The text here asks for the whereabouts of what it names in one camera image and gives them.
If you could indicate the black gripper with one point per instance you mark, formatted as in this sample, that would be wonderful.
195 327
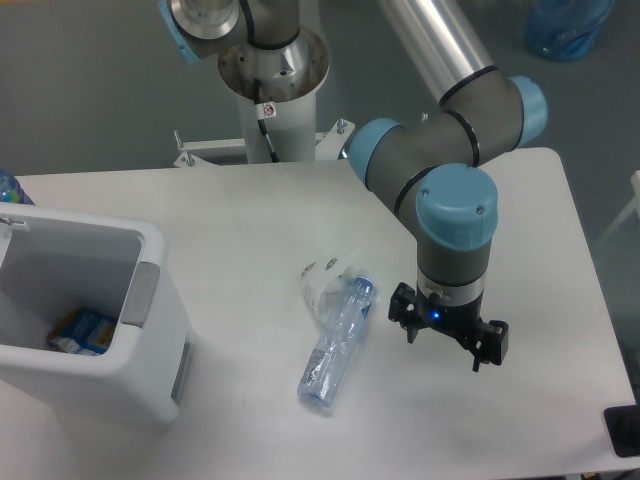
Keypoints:
488 342

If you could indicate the crushed clear plastic bottle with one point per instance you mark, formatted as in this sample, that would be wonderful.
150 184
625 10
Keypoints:
339 339

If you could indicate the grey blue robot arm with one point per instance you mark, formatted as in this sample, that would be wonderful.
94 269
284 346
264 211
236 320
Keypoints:
429 177

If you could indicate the white trash can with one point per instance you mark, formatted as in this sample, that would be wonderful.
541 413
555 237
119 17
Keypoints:
55 262

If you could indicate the black clamp on table corner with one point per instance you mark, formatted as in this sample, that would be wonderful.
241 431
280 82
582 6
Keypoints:
623 427

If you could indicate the blue plastic bag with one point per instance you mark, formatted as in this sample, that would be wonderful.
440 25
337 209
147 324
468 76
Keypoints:
565 30

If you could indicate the blue snack box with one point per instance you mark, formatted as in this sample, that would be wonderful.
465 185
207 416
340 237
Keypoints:
83 332

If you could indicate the blue bottle at left edge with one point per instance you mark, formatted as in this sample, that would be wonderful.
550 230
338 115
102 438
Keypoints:
12 191

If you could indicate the white frame at right edge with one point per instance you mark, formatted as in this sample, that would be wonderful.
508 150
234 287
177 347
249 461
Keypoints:
632 207

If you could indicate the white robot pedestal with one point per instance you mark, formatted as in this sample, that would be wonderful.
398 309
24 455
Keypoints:
275 91

